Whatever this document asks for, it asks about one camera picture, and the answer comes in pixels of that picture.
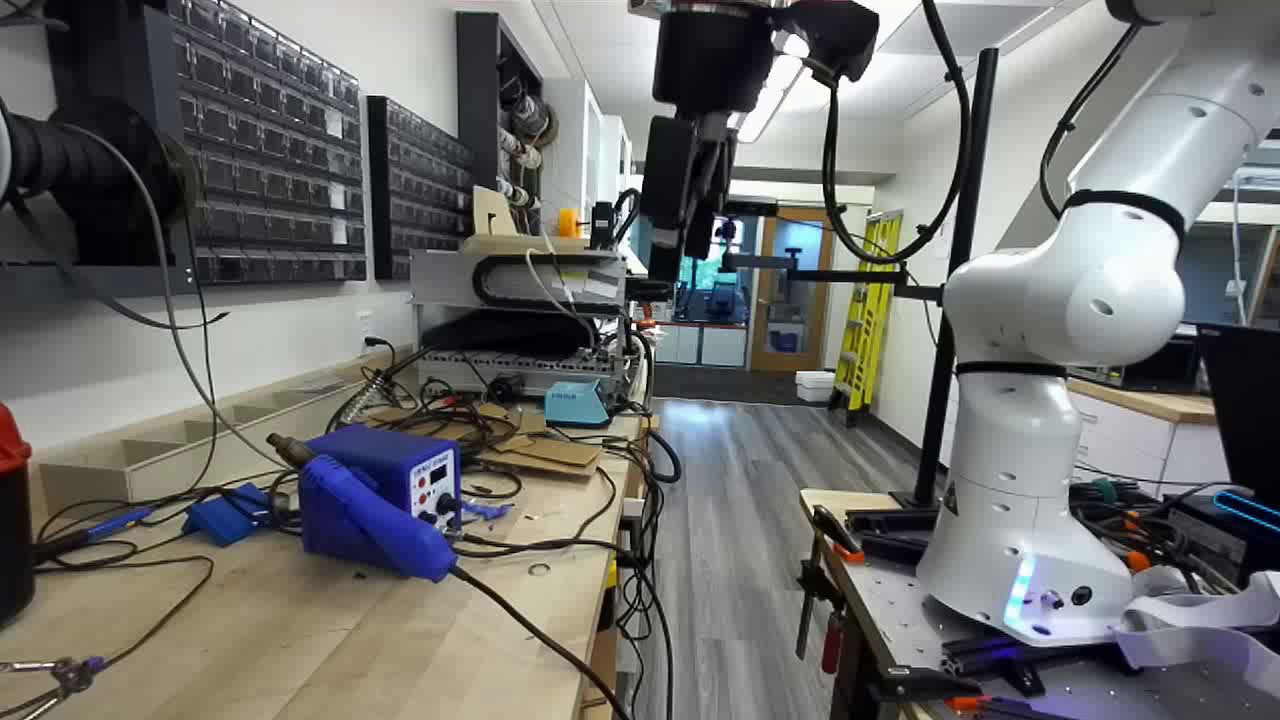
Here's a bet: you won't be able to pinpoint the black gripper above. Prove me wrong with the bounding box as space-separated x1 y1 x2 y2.
641 2 780 286

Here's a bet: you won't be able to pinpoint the grey benchtop machine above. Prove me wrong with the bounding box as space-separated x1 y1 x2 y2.
407 233 635 401

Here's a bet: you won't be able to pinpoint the wooden door with window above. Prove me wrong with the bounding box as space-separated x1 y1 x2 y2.
749 205 843 381

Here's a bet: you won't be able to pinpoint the yellow folding ladder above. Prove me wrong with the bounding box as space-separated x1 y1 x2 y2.
832 208 910 420

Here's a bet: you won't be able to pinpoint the white bin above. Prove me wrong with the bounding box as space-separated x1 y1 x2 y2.
792 366 842 409

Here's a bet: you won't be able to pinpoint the teal plastic box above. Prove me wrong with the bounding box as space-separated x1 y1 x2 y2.
541 381 616 433

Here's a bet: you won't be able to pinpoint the small dark parts drawer cabinet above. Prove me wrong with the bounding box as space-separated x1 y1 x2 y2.
364 93 477 285

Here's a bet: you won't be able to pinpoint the stacked wooden boards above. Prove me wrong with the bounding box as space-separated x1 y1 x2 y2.
467 420 607 484

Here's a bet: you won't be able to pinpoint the blue tape scraps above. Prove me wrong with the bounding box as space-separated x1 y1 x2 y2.
458 490 522 528

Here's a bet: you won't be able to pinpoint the blue hot air station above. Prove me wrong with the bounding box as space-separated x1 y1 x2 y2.
309 424 467 541

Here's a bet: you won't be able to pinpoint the black bar clamp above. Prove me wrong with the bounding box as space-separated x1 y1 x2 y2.
792 505 860 680

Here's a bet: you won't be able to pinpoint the large dark parts drawer cabinet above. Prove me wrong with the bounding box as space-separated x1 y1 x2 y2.
46 0 372 292

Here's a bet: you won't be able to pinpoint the small blue plastic part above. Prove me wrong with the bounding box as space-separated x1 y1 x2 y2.
181 478 282 551

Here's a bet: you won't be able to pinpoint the wooden tray shelf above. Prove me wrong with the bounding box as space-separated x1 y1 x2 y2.
35 366 372 512

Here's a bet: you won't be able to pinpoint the black monitor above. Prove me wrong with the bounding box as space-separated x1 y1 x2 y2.
1197 320 1280 512

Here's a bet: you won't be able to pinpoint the black electronics box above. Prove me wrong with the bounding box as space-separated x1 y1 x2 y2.
1166 484 1280 591

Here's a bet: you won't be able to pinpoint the white crumpled sheet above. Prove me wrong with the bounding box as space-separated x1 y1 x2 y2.
1108 567 1280 705

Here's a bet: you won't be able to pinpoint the black can with red lid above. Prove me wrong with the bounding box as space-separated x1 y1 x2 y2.
0 401 42 623

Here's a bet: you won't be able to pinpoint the helping hand clips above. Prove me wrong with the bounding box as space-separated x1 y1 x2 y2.
0 651 113 720

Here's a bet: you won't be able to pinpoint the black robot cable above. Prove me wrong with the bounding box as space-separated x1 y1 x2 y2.
816 0 975 269

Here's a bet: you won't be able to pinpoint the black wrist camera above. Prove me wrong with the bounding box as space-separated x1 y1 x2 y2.
780 0 883 88

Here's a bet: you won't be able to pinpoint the black wall rack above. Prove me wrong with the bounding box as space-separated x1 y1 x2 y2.
452 7 552 243

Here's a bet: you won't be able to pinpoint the black camera stand pole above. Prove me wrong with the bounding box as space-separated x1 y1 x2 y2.
910 48 1003 519

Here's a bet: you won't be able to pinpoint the black hot air gun cable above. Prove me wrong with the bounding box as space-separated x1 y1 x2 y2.
449 563 635 720

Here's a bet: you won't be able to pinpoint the black flexible duct hose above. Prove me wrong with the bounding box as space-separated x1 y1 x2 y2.
0 104 192 262

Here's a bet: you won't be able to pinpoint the blue handled soldering iron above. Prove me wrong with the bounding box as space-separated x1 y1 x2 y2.
35 500 165 563

